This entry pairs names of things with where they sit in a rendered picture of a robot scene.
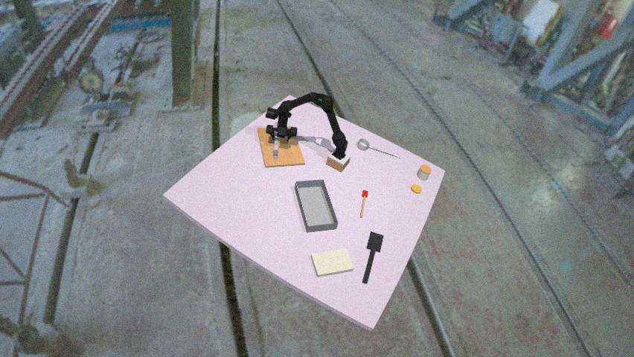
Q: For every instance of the grey cylindrical container with brown lid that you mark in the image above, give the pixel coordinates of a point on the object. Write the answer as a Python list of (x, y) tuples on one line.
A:
[(423, 173)]

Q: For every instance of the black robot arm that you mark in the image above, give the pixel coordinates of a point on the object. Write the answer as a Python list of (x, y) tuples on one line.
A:
[(326, 103)]

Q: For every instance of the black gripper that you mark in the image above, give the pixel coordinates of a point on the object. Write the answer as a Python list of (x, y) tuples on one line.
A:
[(270, 130)]

